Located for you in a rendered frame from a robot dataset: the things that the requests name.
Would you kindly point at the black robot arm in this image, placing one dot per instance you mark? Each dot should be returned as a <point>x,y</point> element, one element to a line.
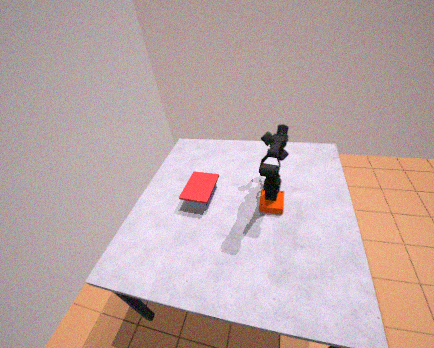
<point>272,183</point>

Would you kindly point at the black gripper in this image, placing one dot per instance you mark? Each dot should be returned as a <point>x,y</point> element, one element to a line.
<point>266,138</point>

